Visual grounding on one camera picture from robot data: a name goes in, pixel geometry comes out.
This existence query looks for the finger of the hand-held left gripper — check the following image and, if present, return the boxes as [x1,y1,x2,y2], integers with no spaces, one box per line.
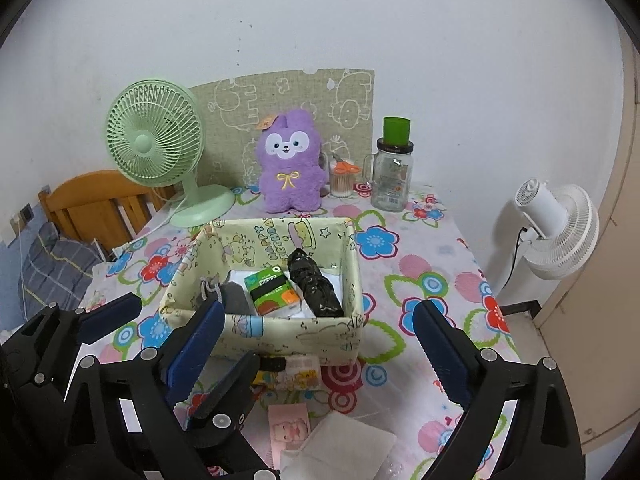
[187,351,281,480]
[0,294,142,401]

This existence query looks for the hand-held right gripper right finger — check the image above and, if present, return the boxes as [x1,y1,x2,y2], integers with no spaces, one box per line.
[413,300,587,480]

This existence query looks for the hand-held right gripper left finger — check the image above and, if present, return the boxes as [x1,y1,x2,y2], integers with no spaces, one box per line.
[65,300,226,480]

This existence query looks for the pink wet wipes pack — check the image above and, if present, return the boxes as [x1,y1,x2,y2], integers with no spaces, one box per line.
[268,402,312,466]

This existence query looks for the yellow snack packet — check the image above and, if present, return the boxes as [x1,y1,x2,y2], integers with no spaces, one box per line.
[260,355,321,391]

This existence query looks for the green orange tissue pack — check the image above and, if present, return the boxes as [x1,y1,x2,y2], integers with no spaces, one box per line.
[243,268,303,317]

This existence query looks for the yellow printed fabric storage box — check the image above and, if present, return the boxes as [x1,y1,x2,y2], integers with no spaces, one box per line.
[159,216,364,368]

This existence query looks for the black plastic bag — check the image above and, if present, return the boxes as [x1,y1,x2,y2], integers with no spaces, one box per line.
[286,247,346,318]

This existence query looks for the plaid pillow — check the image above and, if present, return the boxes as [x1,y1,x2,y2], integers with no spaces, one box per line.
[17,220,108,321]

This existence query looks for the floral tablecloth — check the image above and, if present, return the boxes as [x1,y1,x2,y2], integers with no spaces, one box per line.
[80,180,523,480]

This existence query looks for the clear plastic bag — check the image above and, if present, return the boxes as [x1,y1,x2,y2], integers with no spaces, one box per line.
[375,452,421,480]

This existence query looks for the beige door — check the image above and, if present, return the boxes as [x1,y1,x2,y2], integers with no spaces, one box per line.
[532,25,640,461]

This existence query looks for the white standing fan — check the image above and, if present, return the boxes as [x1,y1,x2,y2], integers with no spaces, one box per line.
[515,177,600,281]

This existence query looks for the green desk fan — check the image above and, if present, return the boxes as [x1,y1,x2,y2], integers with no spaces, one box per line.
[104,79,236,228]

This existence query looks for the purple plush toy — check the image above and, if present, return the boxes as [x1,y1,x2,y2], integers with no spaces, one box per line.
[255,108,328,214]

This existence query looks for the cotton swab jar orange scissors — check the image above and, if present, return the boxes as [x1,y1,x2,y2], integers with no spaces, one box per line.
[327,157,357,198]

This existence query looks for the green plastic cup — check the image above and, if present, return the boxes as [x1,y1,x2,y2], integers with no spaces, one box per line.
[382,116,412,147]

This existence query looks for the green printed board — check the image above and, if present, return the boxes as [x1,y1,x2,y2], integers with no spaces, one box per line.
[187,66,376,193]

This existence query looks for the white fan cable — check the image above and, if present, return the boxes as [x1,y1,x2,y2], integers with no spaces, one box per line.
[112,197,188,261]

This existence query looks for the black fan cable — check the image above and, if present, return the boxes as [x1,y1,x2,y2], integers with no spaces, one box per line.
[500,227,531,293]

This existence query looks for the glass jar with handle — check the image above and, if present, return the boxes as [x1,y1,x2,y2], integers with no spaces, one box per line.
[361,140,416,212]

